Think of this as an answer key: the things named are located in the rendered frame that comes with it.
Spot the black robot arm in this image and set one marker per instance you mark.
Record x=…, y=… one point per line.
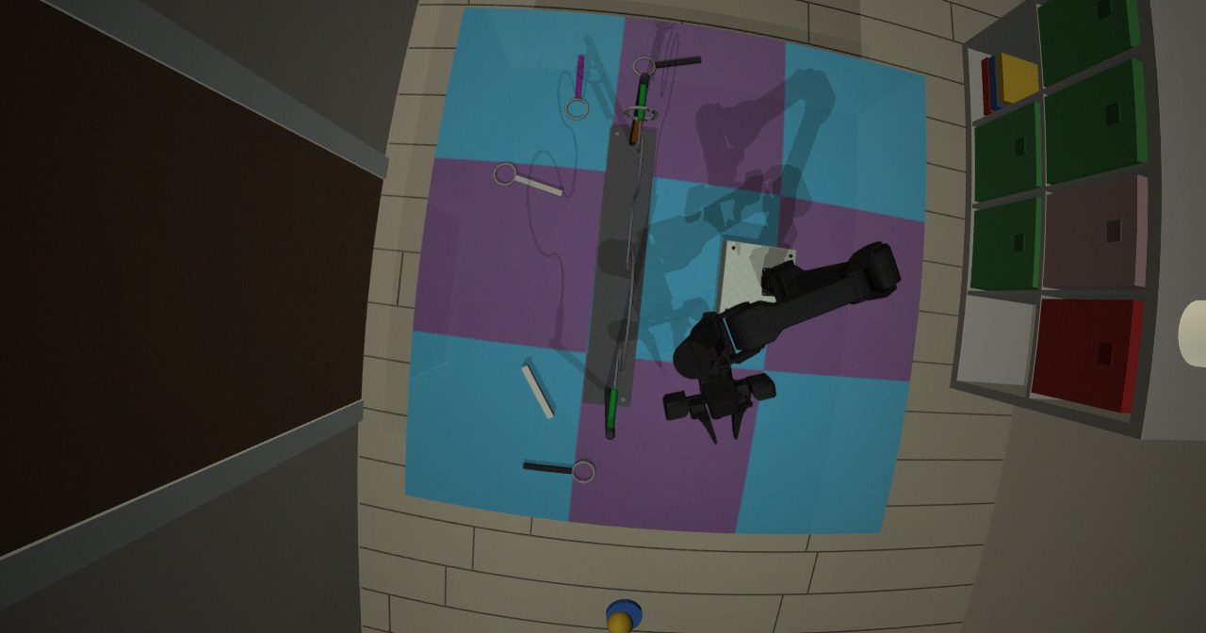
x=871, y=273

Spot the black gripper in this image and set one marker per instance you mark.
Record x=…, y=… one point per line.
x=677, y=405

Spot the grey loop with purple handle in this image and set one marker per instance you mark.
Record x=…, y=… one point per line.
x=578, y=90

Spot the grey ring with black handle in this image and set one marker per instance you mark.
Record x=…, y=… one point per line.
x=558, y=469
x=668, y=63

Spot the grey loop with flat handle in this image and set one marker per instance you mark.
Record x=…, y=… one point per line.
x=527, y=182

